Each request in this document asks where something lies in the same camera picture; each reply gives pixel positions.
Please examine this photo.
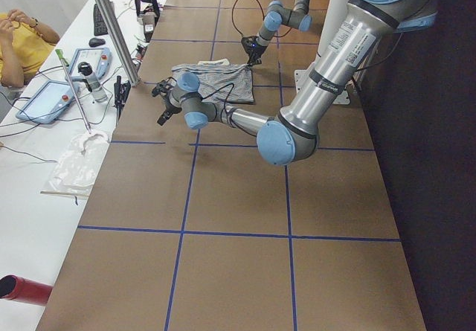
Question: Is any thin wooden stick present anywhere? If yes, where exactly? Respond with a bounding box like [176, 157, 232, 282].
[40, 190, 89, 198]

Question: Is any aluminium frame post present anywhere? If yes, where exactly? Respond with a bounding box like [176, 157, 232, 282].
[95, 0, 140, 86]

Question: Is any person in yellow shirt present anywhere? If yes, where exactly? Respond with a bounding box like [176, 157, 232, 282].
[1, 9, 60, 89]

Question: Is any clear plastic bag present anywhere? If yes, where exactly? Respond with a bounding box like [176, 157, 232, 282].
[43, 129, 109, 195]

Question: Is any teach pendant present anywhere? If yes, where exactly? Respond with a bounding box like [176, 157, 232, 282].
[16, 80, 74, 124]
[68, 47, 112, 80]

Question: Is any small brown box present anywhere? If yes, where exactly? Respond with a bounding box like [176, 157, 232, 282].
[142, 13, 156, 42]

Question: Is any black keyboard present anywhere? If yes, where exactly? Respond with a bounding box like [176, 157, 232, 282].
[93, 4, 108, 36]

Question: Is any upper teach pendant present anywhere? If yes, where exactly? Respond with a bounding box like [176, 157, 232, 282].
[68, 47, 112, 80]

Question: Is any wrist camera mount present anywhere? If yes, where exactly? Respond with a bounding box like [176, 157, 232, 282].
[151, 80, 174, 98]

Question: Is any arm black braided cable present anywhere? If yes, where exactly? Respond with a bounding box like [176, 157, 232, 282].
[231, 0, 295, 40]
[199, 83, 239, 123]

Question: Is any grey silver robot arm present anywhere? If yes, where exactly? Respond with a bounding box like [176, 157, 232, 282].
[152, 0, 437, 165]
[241, 0, 312, 65]

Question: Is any black computer mouse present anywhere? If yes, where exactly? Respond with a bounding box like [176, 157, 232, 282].
[89, 37, 106, 48]

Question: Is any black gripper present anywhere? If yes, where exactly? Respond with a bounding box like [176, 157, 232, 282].
[241, 36, 266, 66]
[157, 92, 182, 125]

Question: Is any navy white striped polo shirt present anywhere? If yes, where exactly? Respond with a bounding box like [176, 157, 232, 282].
[171, 59, 254, 104]

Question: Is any metal rod green handle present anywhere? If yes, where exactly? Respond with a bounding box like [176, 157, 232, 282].
[55, 48, 92, 135]

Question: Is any lower teach pendant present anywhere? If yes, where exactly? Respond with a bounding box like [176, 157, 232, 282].
[16, 80, 74, 124]

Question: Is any red fire extinguisher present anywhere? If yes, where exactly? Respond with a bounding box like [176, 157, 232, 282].
[1, 274, 53, 306]

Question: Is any clear water bottle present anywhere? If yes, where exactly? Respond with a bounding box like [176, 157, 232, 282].
[77, 62, 107, 103]

